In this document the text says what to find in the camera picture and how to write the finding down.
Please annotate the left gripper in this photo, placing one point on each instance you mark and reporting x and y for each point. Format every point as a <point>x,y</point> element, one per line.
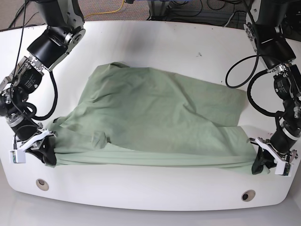
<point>267,155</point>

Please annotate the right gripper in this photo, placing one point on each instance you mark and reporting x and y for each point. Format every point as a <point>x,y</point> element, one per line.
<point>41,146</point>

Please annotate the green polo t-shirt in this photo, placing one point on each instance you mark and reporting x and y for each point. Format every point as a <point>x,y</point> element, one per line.
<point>149,117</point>

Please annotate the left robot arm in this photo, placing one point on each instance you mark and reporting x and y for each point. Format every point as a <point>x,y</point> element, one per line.
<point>274,55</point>

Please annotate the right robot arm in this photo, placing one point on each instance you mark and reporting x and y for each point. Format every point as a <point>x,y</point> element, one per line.
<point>65,28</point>

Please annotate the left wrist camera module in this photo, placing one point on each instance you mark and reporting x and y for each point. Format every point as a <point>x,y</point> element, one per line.
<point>284,168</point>

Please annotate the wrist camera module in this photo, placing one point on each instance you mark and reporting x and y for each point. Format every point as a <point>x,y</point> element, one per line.
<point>17,156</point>
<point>284,168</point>

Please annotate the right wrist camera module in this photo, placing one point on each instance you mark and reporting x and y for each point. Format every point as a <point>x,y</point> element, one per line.
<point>17,156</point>

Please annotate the left table cable grommet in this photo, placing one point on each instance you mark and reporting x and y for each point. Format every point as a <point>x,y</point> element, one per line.
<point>42,184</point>

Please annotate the table cable grommet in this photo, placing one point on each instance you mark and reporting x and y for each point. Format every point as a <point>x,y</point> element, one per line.
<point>248,195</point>
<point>42,184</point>

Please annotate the right table cable grommet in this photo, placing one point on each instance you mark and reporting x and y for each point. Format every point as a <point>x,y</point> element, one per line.
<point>248,195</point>

